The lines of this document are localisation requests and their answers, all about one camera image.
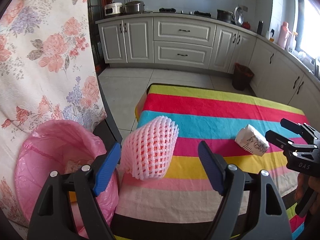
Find wooden glass door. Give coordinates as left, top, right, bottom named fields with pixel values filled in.
left=87, top=0, right=113, bottom=75

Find pink lined waste bin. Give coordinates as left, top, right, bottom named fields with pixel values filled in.
left=14, top=120, right=120, bottom=239

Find pink thermos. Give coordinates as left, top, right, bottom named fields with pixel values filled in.
left=277, top=21, right=292, bottom=50

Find pale spray bottle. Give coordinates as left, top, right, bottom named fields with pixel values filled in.
left=287, top=32, right=299, bottom=53

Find grey cooking pot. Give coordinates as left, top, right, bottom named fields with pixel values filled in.
left=217, top=9, right=234, bottom=23

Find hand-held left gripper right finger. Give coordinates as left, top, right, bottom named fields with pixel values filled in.
left=197, top=140, right=293, bottom=240

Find black metal frame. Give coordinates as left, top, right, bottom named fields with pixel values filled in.
left=91, top=77, right=123, bottom=153

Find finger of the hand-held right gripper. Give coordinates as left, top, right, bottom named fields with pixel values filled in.
left=280, top=118, right=312, bottom=141
left=265, top=129, right=311, bottom=153

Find kitchen window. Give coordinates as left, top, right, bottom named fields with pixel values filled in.
left=299, top=0, right=320, bottom=60

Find white base cabinets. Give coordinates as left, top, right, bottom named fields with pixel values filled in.
left=96, top=14, right=320, bottom=113

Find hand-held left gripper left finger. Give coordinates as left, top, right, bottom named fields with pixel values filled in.
left=27, top=142, right=122, bottom=240

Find white rice cooker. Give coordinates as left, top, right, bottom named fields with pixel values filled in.
left=104, top=2, right=123, bottom=15

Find steel pot lid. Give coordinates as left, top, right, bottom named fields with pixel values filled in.
left=234, top=6, right=245, bottom=26

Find dark bin with red bag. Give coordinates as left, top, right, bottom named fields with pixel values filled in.
left=232, top=63, right=255, bottom=91

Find white paper wrapper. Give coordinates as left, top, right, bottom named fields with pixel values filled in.
left=235, top=124, right=270, bottom=157

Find silver pressure cooker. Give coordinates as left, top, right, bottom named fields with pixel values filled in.
left=124, top=1, right=146, bottom=14

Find white cabinet drawer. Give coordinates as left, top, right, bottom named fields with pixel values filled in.
left=154, top=17, right=217, bottom=47
left=153, top=41, right=213, bottom=67

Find person's right hand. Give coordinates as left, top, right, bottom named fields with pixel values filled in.
left=295, top=174, right=320, bottom=215

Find striped tablecloth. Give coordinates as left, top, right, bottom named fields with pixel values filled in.
left=110, top=84, right=312, bottom=240

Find floral curtain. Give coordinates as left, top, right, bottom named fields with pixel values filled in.
left=0, top=0, right=108, bottom=228

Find black gas stove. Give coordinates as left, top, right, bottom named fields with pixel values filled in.
left=159, top=7, right=212, bottom=15

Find pink foam fruit net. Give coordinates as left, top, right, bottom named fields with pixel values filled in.
left=117, top=115, right=180, bottom=182

